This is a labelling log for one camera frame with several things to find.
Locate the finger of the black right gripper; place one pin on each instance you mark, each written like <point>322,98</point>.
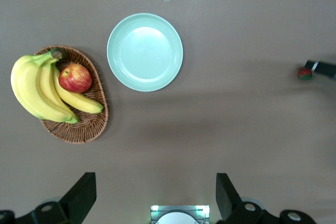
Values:
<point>325,68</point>

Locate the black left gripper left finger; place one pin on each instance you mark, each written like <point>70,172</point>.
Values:
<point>78,197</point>

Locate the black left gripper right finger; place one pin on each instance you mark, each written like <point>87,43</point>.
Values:
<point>225,197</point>

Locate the red strawberry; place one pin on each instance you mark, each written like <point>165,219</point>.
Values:
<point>304,73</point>

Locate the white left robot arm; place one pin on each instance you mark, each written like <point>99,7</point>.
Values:
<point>177,220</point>

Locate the light green round plate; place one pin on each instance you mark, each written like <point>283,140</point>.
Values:
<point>145,52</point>

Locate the brown wicker basket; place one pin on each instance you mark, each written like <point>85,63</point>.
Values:
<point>78,132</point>

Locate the brown table cover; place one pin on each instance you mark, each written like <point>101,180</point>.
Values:
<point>236,129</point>

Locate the red yellow apple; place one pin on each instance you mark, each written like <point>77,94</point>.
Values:
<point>75,78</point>

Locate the yellow banana bunch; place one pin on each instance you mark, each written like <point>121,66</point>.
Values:
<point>26,87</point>

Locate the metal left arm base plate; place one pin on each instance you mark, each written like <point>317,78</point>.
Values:
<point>154,214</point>

